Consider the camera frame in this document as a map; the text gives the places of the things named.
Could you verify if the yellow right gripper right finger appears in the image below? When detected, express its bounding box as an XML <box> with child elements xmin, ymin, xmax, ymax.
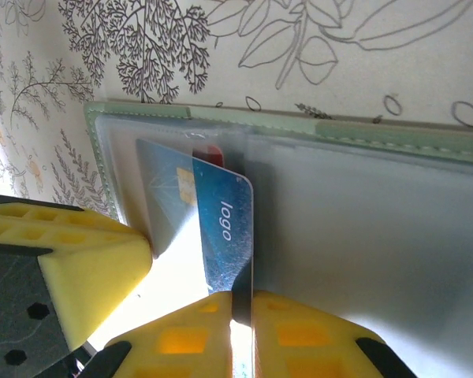
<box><xmin>253</xmin><ymin>289</ymin><xmax>419</xmax><ymax>378</ymax></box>

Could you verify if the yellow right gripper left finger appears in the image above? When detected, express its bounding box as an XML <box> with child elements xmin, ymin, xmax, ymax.
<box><xmin>76</xmin><ymin>290</ymin><xmax>236</xmax><ymax>378</ymax></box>

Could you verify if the clear plastic container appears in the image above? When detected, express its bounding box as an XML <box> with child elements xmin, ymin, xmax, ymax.
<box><xmin>82</xmin><ymin>100</ymin><xmax>473</xmax><ymax>378</ymax></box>

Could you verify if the blue credit card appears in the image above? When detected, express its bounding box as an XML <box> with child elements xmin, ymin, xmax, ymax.
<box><xmin>136</xmin><ymin>137</ymin><xmax>256</xmax><ymax>378</ymax></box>

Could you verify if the red credit card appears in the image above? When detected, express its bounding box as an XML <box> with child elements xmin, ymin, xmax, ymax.
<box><xmin>192</xmin><ymin>143</ymin><xmax>225</xmax><ymax>169</ymax></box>

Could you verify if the floral print tablecloth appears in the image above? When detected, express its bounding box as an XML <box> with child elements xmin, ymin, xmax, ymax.
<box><xmin>0</xmin><ymin>0</ymin><xmax>473</xmax><ymax>209</ymax></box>

